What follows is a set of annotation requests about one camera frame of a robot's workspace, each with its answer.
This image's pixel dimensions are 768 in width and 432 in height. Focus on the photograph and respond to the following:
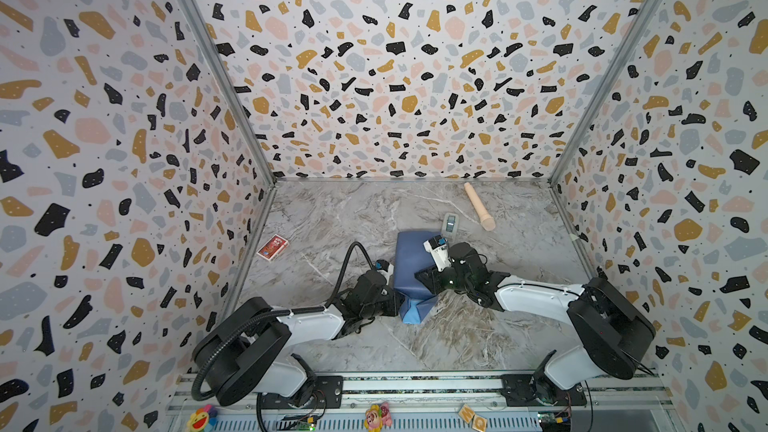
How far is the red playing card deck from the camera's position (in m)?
0.99

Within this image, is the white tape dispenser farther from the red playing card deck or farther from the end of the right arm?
the red playing card deck

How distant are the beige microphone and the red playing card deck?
2.28ft

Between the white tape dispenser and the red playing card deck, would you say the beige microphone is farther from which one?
the red playing card deck

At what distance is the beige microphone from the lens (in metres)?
1.08
